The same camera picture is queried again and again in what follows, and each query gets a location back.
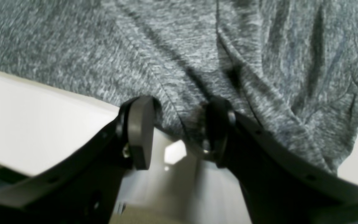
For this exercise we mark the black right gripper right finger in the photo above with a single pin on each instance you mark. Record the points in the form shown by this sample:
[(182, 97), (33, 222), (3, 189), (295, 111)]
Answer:
[(278, 187)]

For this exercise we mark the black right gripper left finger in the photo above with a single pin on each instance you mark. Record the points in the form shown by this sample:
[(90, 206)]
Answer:
[(83, 188)]

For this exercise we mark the grey long-sleeve T-shirt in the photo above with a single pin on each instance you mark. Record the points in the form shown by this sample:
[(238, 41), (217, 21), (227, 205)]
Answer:
[(289, 65)]

